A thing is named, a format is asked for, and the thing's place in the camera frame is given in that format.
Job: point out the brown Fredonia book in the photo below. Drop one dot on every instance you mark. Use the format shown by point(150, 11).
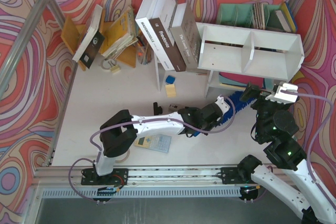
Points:
point(161, 21)

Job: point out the wooden coasters stack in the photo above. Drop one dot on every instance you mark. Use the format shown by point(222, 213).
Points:
point(259, 16)

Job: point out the yellow worn book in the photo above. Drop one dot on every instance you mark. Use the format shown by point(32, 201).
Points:
point(119, 35)

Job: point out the magenta paper sheet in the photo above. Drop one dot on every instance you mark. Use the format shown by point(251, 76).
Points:
point(240, 80)

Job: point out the white Mademoiselle book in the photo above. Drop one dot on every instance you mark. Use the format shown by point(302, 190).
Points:
point(142, 19)

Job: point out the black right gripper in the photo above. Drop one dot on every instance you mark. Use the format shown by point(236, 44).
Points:
point(253, 93)

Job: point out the blue microfiber duster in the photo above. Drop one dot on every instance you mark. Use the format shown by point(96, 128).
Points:
point(236, 105)

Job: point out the yellow sticky note pad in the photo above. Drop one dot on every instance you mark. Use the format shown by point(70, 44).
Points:
point(170, 90)

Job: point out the blue eraser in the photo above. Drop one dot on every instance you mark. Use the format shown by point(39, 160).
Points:
point(170, 79)

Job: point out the blue yellow book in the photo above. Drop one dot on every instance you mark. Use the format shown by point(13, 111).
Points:
point(284, 13)

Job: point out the white wooden bookshelf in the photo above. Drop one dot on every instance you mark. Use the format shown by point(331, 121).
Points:
point(248, 52)

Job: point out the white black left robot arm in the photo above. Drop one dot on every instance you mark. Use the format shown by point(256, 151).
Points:
point(119, 132)

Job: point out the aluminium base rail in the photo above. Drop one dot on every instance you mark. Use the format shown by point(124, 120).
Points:
point(176, 181)

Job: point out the black detached clip part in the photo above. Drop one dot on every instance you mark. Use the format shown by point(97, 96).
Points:
point(157, 110)

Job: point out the black white paperback book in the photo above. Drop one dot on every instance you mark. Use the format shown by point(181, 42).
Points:
point(90, 39)

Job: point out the clear pencil cup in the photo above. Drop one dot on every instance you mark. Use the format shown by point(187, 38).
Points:
point(144, 55)

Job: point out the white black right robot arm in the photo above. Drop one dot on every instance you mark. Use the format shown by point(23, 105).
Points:
point(275, 125)

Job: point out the white black stapler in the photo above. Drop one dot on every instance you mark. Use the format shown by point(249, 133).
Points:
point(175, 107)

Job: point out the green desk organizer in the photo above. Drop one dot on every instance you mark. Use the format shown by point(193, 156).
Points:
point(241, 15)

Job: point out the beige Lonely Ones book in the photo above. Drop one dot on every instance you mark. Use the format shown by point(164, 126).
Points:
point(186, 35)

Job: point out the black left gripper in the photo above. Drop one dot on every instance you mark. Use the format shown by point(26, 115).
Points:
point(217, 112)

